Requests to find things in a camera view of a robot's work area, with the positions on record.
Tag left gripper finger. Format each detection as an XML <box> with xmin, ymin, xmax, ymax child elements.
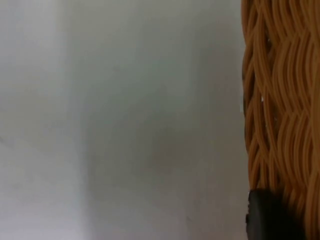
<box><xmin>245</xmin><ymin>188</ymin><xmax>308</xmax><ymax>240</ymax></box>

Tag pale brown wicker basket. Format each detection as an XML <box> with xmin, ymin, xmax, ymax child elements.
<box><xmin>240</xmin><ymin>0</ymin><xmax>320</xmax><ymax>240</ymax></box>

